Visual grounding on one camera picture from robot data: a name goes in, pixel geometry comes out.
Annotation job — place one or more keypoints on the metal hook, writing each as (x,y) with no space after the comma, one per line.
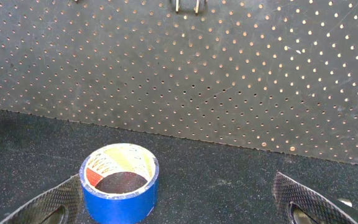
(176,6)

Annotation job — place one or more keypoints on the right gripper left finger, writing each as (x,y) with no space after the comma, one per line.
(54,202)

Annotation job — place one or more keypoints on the black pegboard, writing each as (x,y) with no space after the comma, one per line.
(179,77)

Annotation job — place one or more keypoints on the roll of blue tape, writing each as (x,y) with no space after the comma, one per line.
(120,205)

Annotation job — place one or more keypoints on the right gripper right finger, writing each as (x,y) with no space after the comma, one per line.
(300,196)

